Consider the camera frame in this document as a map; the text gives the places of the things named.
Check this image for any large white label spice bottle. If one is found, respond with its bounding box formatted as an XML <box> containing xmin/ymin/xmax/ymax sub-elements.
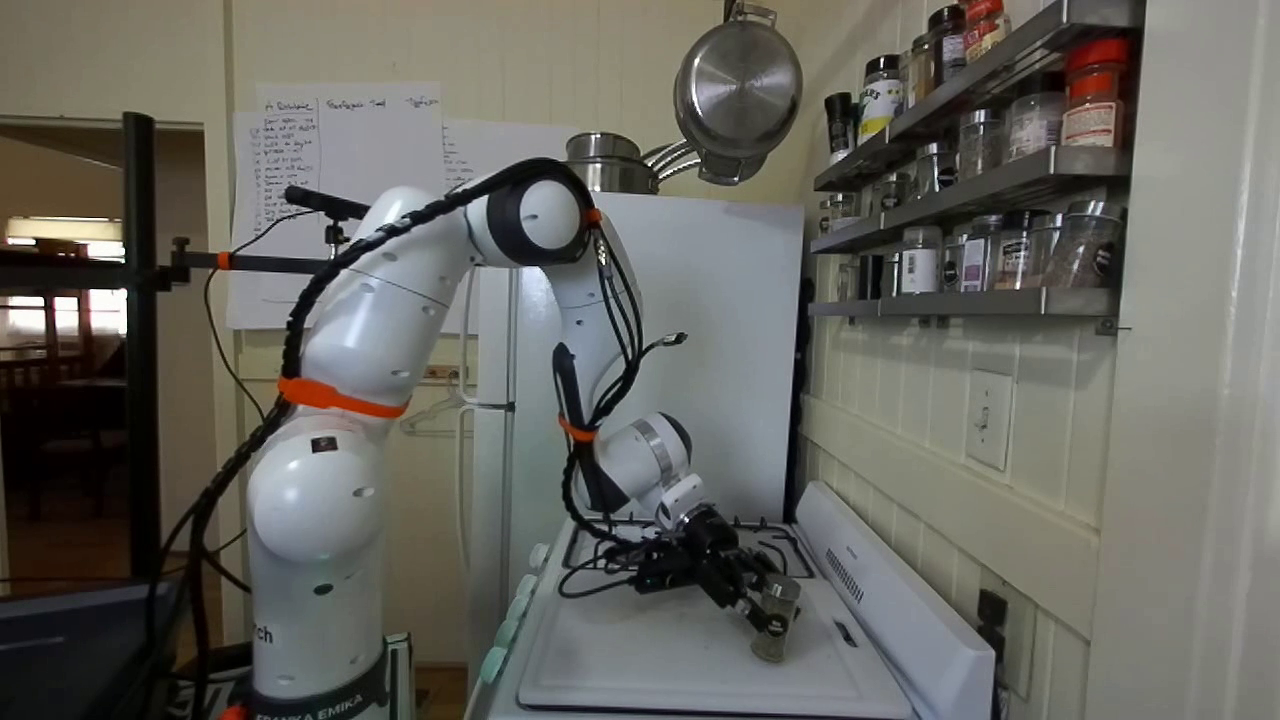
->
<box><xmin>856</xmin><ymin>52</ymin><xmax>913</xmax><ymax>144</ymax></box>

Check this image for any pink label spice bottle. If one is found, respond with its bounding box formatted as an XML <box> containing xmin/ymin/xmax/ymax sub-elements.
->
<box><xmin>952</xmin><ymin>215</ymin><xmax>999</xmax><ymax>297</ymax></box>

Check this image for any dark grey monitor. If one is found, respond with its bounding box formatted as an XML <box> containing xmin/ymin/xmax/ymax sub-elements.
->
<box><xmin>0</xmin><ymin>578</ymin><xmax>189</xmax><ymax>720</ymax></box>

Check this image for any red cap spice jar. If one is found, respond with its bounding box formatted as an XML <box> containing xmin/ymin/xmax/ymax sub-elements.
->
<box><xmin>1056</xmin><ymin>34</ymin><xmax>1134</xmax><ymax>154</ymax></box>

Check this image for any glass jar of brown spice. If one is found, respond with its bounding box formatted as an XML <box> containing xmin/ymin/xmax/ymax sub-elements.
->
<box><xmin>748</xmin><ymin>606</ymin><xmax>792</xmax><ymax>669</ymax></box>

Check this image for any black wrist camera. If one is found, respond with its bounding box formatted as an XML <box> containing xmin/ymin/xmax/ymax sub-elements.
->
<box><xmin>632</xmin><ymin>536</ymin><xmax>699</xmax><ymax>599</ymax></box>

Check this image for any white gas stove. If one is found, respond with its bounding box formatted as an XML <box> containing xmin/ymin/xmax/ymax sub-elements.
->
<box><xmin>465</xmin><ymin>476</ymin><xmax>1003</xmax><ymax>720</ymax></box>

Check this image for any steel wall spice rack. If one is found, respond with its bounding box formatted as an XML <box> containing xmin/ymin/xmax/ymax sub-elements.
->
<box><xmin>805</xmin><ymin>0</ymin><xmax>1152</xmax><ymax>337</ymax></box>

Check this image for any white paper on refrigerator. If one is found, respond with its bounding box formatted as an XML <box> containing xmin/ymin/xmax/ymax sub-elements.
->
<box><xmin>445</xmin><ymin>116</ymin><xmax>574</xmax><ymax>192</ymax></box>

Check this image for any dark wooden chair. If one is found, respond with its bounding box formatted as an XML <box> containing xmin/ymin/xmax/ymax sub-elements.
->
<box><xmin>0</xmin><ymin>341</ymin><xmax>132</xmax><ymax>527</ymax></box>

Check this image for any white refrigerator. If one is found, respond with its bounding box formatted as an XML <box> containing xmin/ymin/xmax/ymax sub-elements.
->
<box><xmin>465</xmin><ymin>183</ymin><xmax>810</xmax><ymax>672</ymax></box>

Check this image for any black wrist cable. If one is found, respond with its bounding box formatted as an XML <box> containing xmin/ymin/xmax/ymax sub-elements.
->
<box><xmin>550</xmin><ymin>225</ymin><xmax>693</xmax><ymax>606</ymax></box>

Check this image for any cream wall light switch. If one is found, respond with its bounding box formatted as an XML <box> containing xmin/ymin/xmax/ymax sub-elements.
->
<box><xmin>960</xmin><ymin>368</ymin><xmax>1019</xmax><ymax>476</ymax></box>

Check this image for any steel pot with lid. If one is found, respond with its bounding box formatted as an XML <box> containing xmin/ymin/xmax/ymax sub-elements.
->
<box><xmin>565</xmin><ymin>127</ymin><xmax>666</xmax><ymax>201</ymax></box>

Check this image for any small hanging steel pan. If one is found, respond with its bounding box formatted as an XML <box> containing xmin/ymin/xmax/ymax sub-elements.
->
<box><xmin>693</xmin><ymin>144</ymin><xmax>772</xmax><ymax>192</ymax></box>

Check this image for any black corrugated cable conduit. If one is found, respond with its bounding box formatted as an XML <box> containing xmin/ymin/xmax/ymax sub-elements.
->
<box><xmin>132</xmin><ymin>156</ymin><xmax>596</xmax><ymax>720</ymax></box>

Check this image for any black spice bottle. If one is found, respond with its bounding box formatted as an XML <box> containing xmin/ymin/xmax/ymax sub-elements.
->
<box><xmin>818</xmin><ymin>87</ymin><xmax>860</xmax><ymax>167</ymax></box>

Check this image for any black camera on stand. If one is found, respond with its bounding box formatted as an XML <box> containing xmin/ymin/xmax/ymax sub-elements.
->
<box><xmin>279</xmin><ymin>179</ymin><xmax>372</xmax><ymax>229</ymax></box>

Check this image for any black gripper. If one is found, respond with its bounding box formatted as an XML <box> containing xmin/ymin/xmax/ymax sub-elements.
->
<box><xmin>680</xmin><ymin>506</ymin><xmax>807</xmax><ymax>636</ymax></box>

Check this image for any red spice bottle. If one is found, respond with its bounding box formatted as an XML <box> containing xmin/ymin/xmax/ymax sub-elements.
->
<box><xmin>960</xmin><ymin>0</ymin><xmax>1010</xmax><ymax>64</ymax></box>

